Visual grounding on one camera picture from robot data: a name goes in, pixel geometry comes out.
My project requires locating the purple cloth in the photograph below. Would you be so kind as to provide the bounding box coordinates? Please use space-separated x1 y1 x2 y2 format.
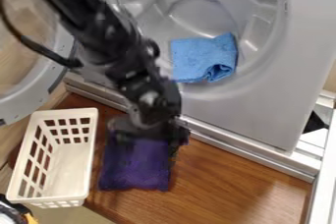
98 130 191 193

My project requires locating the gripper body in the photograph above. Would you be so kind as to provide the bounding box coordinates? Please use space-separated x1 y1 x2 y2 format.
106 76 191 138

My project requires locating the blue cloth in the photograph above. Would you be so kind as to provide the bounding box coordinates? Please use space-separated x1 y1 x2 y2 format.
169 31 240 84

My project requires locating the washing machine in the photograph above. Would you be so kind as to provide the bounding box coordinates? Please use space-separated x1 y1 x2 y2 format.
0 0 336 184

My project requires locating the white basket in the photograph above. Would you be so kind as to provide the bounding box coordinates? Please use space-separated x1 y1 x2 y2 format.
5 107 100 209

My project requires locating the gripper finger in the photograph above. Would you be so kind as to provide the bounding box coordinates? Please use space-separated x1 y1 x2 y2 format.
110 129 133 148
168 129 191 162

